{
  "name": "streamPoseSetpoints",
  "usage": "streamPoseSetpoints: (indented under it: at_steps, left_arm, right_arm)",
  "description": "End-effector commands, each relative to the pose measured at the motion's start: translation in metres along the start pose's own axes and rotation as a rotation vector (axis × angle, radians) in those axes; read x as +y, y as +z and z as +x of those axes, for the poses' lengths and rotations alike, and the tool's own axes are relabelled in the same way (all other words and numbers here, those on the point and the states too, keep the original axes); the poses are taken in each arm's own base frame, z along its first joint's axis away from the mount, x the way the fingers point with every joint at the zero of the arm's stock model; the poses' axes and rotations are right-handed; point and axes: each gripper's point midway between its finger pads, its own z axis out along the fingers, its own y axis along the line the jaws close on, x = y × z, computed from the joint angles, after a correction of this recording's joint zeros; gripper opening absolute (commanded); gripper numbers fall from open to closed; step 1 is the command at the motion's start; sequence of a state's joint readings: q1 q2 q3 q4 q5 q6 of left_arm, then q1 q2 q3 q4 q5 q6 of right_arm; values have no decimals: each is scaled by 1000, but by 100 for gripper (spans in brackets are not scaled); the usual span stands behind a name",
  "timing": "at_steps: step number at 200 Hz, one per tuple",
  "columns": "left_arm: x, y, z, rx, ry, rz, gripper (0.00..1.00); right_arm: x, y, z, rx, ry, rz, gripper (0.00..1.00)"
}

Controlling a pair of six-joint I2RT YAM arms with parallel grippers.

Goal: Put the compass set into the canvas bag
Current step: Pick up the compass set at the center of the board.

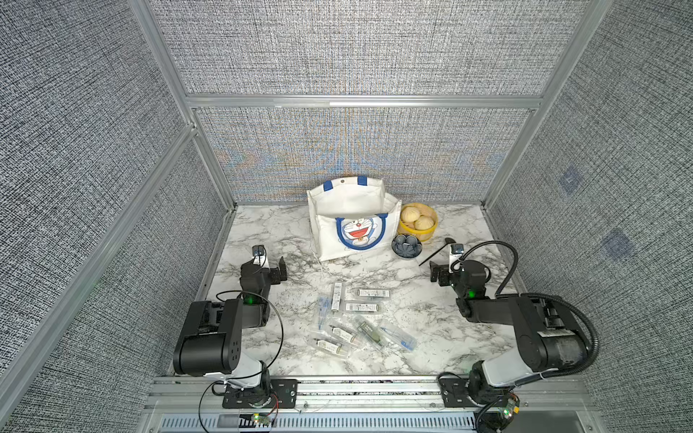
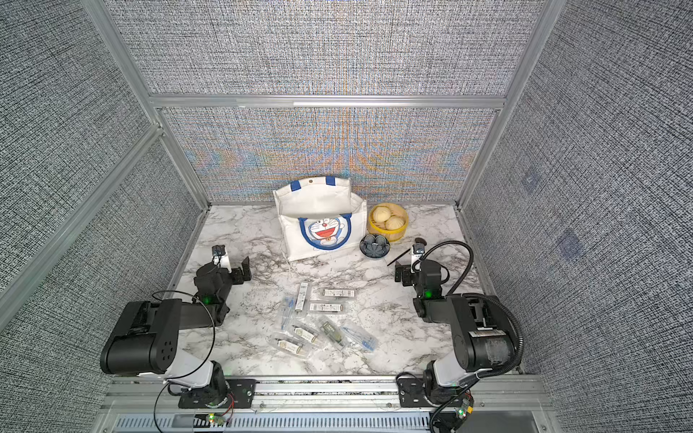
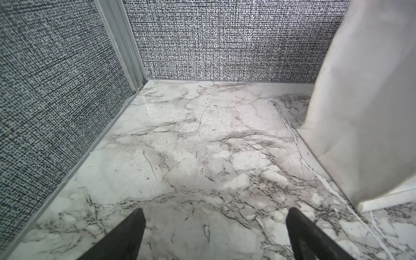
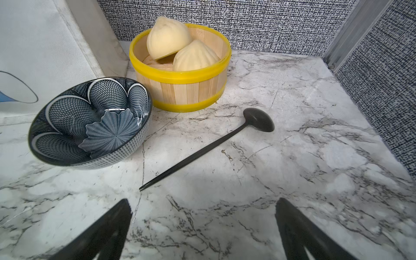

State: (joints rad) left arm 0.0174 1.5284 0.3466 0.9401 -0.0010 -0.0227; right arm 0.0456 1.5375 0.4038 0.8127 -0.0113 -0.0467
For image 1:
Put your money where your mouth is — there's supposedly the green label compass case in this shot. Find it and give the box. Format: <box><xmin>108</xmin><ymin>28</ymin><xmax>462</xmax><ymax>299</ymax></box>
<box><xmin>355</xmin><ymin>318</ymin><xmax>384</xmax><ymax>347</ymax></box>

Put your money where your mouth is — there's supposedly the gold label compass case upper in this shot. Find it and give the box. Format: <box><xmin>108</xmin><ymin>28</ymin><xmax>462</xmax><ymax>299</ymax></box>
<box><xmin>328</xmin><ymin>323</ymin><xmax>362</xmax><ymax>347</ymax></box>

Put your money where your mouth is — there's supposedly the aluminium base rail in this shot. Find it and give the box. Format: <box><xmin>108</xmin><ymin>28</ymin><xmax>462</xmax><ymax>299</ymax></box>
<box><xmin>136</xmin><ymin>375</ymin><xmax>607</xmax><ymax>432</ymax></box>

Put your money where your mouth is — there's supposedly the blue patterned ceramic bowl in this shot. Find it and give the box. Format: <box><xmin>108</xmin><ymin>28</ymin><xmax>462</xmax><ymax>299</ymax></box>
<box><xmin>391</xmin><ymin>235</ymin><xmax>423</xmax><ymax>259</ymax></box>

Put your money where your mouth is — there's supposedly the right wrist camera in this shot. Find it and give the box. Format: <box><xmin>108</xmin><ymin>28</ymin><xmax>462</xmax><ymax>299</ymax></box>
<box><xmin>449</xmin><ymin>244</ymin><xmax>465</xmax><ymax>267</ymax></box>

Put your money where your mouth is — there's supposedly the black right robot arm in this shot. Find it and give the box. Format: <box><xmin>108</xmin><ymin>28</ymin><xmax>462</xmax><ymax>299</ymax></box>
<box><xmin>430</xmin><ymin>261</ymin><xmax>599</xmax><ymax>405</ymax></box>

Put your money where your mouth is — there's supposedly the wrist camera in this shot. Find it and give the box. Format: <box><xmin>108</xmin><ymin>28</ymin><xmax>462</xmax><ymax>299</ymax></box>
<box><xmin>252</xmin><ymin>245</ymin><xmax>267</xmax><ymax>268</ymax></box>
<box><xmin>449</xmin><ymin>244</ymin><xmax>465</xmax><ymax>267</ymax></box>

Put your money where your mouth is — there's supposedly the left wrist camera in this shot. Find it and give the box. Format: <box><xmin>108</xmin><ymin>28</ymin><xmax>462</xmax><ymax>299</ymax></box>
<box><xmin>252</xmin><ymin>245</ymin><xmax>267</xmax><ymax>268</ymax></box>

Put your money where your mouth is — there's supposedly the compass case white label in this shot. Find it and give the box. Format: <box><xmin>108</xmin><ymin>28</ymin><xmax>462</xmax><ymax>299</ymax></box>
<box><xmin>356</xmin><ymin>289</ymin><xmax>392</xmax><ymax>299</ymax></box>
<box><xmin>330</xmin><ymin>281</ymin><xmax>344</xmax><ymax>312</ymax></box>
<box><xmin>343</xmin><ymin>301</ymin><xmax>384</xmax><ymax>314</ymax></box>

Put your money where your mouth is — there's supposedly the upright compass case white label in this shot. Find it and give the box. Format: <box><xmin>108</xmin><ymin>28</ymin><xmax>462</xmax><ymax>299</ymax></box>
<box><xmin>330</xmin><ymin>281</ymin><xmax>344</xmax><ymax>312</ymax></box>

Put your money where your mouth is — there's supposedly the beige bun right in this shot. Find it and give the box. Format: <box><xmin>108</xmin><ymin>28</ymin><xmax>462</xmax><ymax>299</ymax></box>
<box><xmin>414</xmin><ymin>215</ymin><xmax>436</xmax><ymax>231</ymax></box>

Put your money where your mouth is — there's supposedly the compass case white label top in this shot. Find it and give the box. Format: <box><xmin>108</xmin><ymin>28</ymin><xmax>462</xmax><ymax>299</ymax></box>
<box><xmin>356</xmin><ymin>289</ymin><xmax>392</xmax><ymax>299</ymax></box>

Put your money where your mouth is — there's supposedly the gold label compass case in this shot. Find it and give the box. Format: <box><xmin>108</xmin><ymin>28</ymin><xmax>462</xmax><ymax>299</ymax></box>
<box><xmin>328</xmin><ymin>323</ymin><xmax>362</xmax><ymax>347</ymax></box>
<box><xmin>308</xmin><ymin>337</ymin><xmax>350</xmax><ymax>358</ymax></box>

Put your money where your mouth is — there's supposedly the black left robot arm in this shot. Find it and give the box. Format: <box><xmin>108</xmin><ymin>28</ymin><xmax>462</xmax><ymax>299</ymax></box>
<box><xmin>173</xmin><ymin>258</ymin><xmax>288</xmax><ymax>409</ymax></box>

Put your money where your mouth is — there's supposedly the beige bun left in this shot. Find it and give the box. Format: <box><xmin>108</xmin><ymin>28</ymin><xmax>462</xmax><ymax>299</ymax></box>
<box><xmin>401</xmin><ymin>206</ymin><xmax>422</xmax><ymax>224</ymax></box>

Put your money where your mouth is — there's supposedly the yellow bowl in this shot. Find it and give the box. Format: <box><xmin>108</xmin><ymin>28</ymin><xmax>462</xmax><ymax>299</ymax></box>
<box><xmin>397</xmin><ymin>203</ymin><xmax>439</xmax><ymax>242</ymax></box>

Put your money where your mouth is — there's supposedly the white Doraemon canvas bag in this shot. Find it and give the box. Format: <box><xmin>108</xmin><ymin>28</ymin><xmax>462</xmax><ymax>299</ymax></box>
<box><xmin>307</xmin><ymin>176</ymin><xmax>402</xmax><ymax>262</ymax></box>

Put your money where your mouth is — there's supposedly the black spoon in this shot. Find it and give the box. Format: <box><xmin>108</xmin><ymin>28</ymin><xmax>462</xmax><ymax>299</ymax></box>
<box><xmin>419</xmin><ymin>237</ymin><xmax>457</xmax><ymax>266</ymax></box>

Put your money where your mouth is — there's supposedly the gold label compass case lower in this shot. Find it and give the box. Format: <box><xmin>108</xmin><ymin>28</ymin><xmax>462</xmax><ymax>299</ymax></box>
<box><xmin>308</xmin><ymin>337</ymin><xmax>350</xmax><ymax>358</ymax></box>

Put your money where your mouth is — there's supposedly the blue compass clear case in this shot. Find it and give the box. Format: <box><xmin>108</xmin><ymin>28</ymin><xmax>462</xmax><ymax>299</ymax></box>
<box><xmin>316</xmin><ymin>297</ymin><xmax>332</xmax><ymax>332</ymax></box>

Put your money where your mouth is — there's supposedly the beige bun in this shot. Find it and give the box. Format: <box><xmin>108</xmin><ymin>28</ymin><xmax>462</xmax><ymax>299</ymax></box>
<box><xmin>414</xmin><ymin>215</ymin><xmax>436</xmax><ymax>231</ymax></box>
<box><xmin>401</xmin><ymin>206</ymin><xmax>422</xmax><ymax>224</ymax></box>

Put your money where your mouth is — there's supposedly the black corrugated cable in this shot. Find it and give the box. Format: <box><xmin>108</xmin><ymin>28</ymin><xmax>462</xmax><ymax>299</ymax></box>
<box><xmin>457</xmin><ymin>240</ymin><xmax>600</xmax><ymax>377</ymax></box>

